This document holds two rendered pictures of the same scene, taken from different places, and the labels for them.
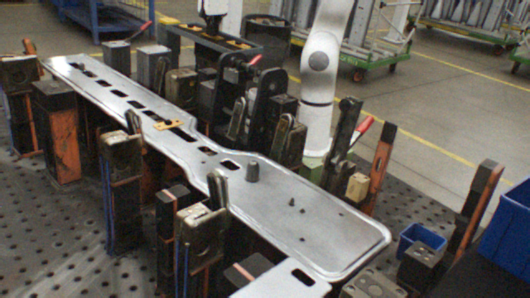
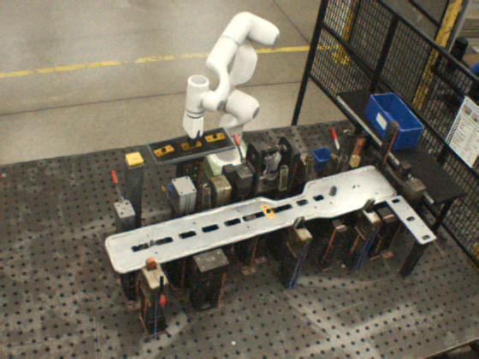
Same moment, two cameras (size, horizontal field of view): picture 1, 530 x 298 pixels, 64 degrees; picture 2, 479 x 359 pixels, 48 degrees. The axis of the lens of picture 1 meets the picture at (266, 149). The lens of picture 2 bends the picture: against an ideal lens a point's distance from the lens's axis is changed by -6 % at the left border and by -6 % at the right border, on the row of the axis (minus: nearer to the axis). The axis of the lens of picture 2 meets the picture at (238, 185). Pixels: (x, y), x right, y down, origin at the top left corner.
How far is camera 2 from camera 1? 2.43 m
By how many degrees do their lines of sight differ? 60
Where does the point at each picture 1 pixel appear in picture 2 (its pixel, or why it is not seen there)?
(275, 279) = (396, 208)
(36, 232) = (265, 320)
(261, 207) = (355, 197)
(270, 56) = not seen: outside the picture
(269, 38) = not seen: outside the picture
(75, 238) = (274, 303)
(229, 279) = (391, 221)
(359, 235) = (375, 175)
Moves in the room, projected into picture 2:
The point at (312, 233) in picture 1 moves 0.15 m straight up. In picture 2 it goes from (372, 188) to (381, 165)
